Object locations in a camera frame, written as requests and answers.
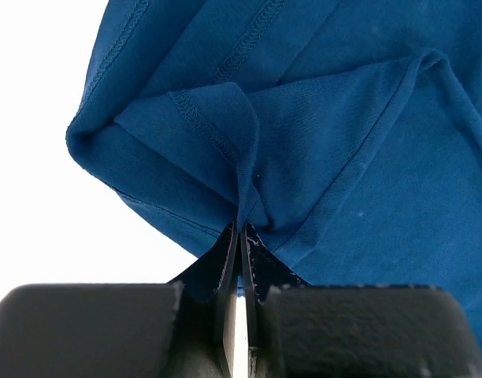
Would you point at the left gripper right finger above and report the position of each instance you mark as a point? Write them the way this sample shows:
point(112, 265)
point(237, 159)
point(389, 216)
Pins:
point(261, 270)

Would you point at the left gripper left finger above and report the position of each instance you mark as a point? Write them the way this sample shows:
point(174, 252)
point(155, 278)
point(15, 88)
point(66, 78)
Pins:
point(203, 340)

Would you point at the blue mickey t shirt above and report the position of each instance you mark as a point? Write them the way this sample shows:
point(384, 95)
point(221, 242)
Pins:
point(349, 133)

